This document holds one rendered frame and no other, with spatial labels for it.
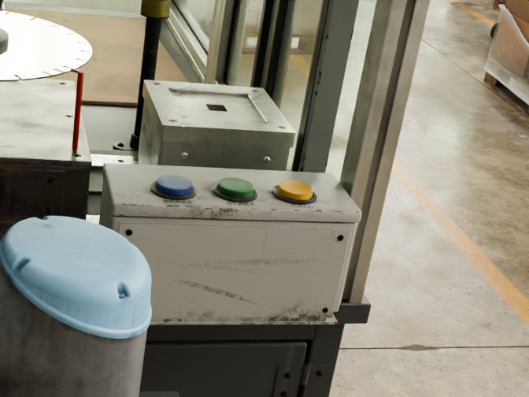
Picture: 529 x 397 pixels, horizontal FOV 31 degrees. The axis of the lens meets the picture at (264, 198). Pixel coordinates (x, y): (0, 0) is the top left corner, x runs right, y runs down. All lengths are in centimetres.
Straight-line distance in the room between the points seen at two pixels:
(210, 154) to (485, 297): 182
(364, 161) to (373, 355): 146
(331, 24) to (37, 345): 59
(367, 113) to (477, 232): 232
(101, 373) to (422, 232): 260
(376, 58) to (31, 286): 52
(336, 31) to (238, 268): 31
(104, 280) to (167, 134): 54
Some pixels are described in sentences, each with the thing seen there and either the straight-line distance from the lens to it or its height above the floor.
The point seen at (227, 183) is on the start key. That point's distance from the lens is 105.
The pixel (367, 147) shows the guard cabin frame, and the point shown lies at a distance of 110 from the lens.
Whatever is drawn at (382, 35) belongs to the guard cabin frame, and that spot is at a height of 108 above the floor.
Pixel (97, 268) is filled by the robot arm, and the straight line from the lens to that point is 72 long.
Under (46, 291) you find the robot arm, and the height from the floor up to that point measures 97.
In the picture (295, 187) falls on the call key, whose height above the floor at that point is 91.
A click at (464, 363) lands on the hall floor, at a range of 260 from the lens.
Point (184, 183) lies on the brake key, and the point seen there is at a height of 91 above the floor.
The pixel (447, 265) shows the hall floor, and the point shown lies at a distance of 310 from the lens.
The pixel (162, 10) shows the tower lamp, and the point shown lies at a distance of 145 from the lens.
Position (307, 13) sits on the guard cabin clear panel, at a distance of 137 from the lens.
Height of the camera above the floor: 132
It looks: 24 degrees down
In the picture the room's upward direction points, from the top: 10 degrees clockwise
